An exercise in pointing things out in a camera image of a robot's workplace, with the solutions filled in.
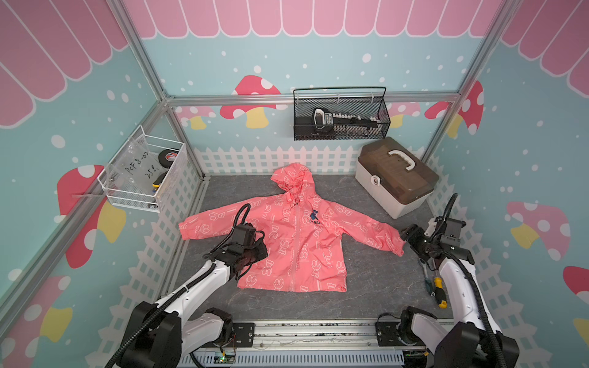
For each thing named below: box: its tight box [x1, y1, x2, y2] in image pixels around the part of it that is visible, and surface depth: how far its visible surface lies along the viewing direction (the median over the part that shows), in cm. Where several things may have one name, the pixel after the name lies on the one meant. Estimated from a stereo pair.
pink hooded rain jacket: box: [177, 162, 406, 293], surface depth 99 cm
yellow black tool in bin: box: [151, 170, 168, 188], surface depth 68 cm
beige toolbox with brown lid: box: [354, 136, 440, 219], surface depth 101 cm
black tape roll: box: [157, 148, 179, 169], surface depth 81 cm
